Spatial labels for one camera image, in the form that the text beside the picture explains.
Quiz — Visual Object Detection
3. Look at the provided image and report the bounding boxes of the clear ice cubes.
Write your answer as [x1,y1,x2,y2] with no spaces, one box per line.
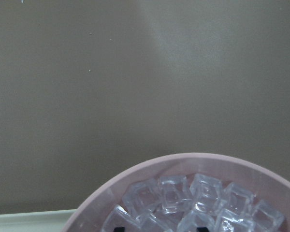
[101,174,285,232]

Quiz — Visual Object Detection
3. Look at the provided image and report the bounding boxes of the pink bowl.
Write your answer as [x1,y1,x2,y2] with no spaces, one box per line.
[63,153,290,232]

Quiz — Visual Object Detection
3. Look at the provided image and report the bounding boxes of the cream serving tray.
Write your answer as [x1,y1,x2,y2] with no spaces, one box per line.
[0,209,76,232]

